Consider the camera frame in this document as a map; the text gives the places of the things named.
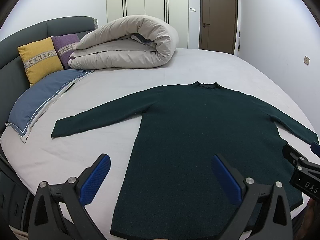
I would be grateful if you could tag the person's right forearm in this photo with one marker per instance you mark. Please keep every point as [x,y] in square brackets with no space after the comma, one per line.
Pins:
[312,210]

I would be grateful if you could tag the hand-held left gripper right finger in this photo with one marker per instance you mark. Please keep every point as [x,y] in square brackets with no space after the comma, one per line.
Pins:
[226,177]

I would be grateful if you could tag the dark green knit sweater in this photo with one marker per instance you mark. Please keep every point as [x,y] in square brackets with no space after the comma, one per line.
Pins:
[190,130]

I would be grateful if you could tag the grey upholstered bed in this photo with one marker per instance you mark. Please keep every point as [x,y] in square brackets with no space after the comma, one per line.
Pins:
[175,62]

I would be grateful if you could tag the beige wall socket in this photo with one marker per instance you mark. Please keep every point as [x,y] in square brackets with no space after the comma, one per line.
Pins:
[306,60]

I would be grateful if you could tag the brown door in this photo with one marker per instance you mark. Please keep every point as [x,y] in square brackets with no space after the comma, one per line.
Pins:
[217,17]

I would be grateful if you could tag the yellow embroidered cushion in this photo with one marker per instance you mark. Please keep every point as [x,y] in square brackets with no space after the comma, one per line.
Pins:
[41,60]

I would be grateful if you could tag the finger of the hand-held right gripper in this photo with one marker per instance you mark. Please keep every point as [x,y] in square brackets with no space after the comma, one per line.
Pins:
[295,157]
[316,147]

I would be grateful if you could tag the thin stick beside door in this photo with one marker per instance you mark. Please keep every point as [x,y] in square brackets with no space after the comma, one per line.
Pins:
[239,42]

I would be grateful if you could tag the rolled beige duvet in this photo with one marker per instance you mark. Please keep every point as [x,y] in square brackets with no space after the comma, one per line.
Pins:
[130,42]

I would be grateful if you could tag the blue pillow with white trim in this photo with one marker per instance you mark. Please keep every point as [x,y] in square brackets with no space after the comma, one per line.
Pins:
[40,100]

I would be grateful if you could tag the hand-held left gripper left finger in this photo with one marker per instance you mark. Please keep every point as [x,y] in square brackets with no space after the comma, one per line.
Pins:
[96,177]

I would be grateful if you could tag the purple embroidered cushion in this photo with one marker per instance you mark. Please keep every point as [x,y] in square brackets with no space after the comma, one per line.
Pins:
[66,47]

